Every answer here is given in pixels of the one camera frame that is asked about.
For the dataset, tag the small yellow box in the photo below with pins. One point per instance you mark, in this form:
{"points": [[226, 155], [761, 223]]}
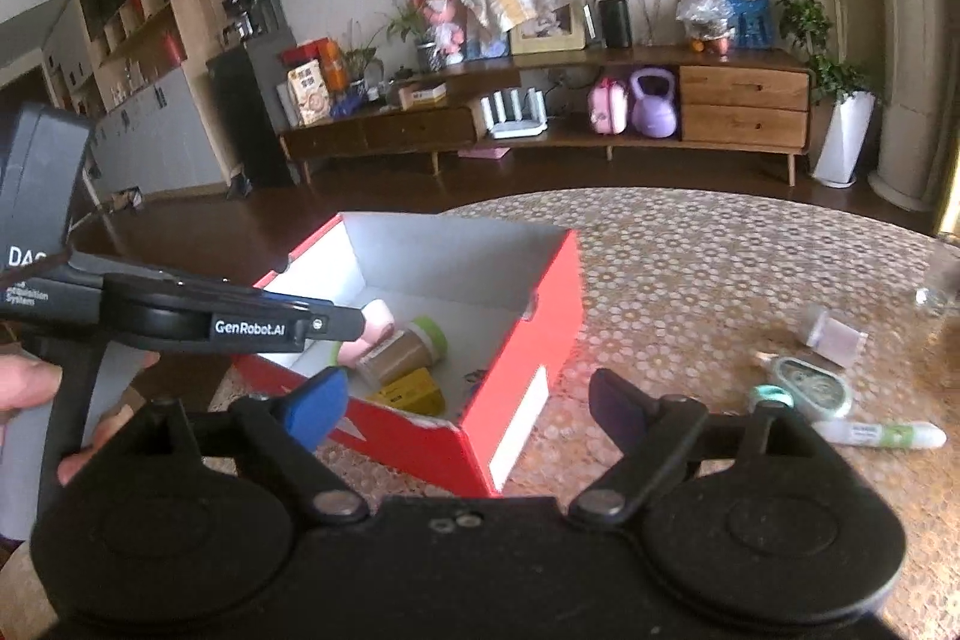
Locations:
{"points": [[409, 392]]}

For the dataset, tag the green correction tape dispenser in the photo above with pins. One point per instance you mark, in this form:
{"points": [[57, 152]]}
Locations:
{"points": [[810, 385]]}

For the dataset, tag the small potted grass plant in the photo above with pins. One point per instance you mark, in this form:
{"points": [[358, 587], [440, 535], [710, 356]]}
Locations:
{"points": [[360, 59]]}

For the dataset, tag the white and green marker pen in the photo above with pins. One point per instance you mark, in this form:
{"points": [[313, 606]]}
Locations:
{"points": [[877, 435]]}

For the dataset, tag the blue toy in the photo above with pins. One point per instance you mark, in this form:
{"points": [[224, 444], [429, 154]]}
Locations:
{"points": [[349, 106]]}

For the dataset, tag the printed snack box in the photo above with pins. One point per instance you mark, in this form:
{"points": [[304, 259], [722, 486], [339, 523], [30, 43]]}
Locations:
{"points": [[307, 96]]}

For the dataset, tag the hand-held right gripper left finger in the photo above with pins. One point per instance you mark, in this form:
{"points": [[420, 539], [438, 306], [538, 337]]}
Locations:
{"points": [[315, 407]]}

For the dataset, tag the black cylinder speaker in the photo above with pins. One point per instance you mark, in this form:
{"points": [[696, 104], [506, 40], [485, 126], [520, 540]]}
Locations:
{"points": [[615, 21]]}

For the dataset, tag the orange box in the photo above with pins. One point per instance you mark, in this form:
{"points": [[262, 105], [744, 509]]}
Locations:
{"points": [[330, 66]]}

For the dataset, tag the white router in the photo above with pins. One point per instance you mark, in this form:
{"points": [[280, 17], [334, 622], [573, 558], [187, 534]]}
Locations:
{"points": [[514, 119]]}

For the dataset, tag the clear drinking glass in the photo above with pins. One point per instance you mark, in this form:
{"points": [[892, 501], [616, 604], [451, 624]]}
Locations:
{"points": [[937, 295]]}

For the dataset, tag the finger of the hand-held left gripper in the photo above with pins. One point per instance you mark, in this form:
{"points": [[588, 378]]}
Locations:
{"points": [[281, 299], [337, 325]]}

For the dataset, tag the blue plastic stool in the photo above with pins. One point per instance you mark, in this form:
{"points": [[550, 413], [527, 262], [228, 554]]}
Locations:
{"points": [[750, 21]]}

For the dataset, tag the small clear bottle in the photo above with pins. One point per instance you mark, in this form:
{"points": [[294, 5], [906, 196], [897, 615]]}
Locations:
{"points": [[832, 336]]}

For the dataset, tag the yellow curtain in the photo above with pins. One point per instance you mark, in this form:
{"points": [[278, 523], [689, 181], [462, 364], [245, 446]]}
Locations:
{"points": [[949, 197]]}

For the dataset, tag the black coffee machine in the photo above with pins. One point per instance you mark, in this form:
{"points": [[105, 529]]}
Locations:
{"points": [[255, 6]]}

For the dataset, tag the red cardboard box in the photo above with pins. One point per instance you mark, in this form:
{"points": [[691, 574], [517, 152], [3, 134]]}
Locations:
{"points": [[555, 310]]}

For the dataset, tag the white standing air conditioner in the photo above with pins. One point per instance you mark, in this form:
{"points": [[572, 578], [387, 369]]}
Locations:
{"points": [[911, 48]]}

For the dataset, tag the small cardboard box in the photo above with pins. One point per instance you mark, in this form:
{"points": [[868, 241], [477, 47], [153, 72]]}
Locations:
{"points": [[421, 96]]}

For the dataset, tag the pink heart-shaped bowl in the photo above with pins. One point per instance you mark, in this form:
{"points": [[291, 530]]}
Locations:
{"points": [[371, 329]]}

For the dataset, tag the small potted spider plant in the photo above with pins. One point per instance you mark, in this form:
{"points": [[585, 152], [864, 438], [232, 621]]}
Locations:
{"points": [[409, 21]]}

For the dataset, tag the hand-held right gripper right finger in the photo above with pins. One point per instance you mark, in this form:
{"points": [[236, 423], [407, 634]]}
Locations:
{"points": [[619, 407]]}

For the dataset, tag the wooden TV cabinet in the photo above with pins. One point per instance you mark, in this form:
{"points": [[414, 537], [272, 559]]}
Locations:
{"points": [[742, 100]]}

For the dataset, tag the pink doll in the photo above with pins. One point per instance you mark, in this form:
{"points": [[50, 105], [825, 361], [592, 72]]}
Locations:
{"points": [[442, 21]]}

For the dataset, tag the clear plastic bag with fruit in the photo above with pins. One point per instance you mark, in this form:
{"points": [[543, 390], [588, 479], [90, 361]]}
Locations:
{"points": [[705, 14]]}

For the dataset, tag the purple kettlebell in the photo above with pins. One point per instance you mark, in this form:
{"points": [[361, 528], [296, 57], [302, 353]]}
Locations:
{"points": [[652, 111]]}

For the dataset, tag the person's left hand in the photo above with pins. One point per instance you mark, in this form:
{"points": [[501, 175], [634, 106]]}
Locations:
{"points": [[22, 385]]}

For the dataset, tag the clear jar with green lid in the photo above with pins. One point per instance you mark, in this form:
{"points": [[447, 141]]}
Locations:
{"points": [[397, 355]]}

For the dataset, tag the flat pink box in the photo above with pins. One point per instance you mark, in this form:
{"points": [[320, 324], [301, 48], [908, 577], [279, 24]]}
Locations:
{"points": [[486, 153]]}

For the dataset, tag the black cabinet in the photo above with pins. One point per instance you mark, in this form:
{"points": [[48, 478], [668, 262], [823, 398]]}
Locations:
{"points": [[247, 108]]}

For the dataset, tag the cream picture frame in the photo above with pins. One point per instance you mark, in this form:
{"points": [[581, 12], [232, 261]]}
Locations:
{"points": [[547, 36]]}

